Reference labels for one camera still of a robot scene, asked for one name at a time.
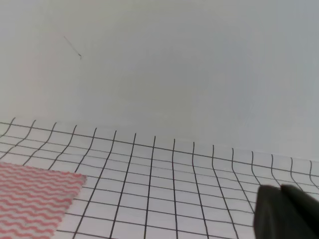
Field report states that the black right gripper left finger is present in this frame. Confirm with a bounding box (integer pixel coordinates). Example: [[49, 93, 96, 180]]
[[253, 185, 299, 239]]

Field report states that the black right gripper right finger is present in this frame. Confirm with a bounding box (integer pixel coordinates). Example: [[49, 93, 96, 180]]
[[281, 184, 319, 238]]

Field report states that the pink wavy striped towel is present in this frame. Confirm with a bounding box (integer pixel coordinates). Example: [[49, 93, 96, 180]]
[[0, 162, 87, 239]]

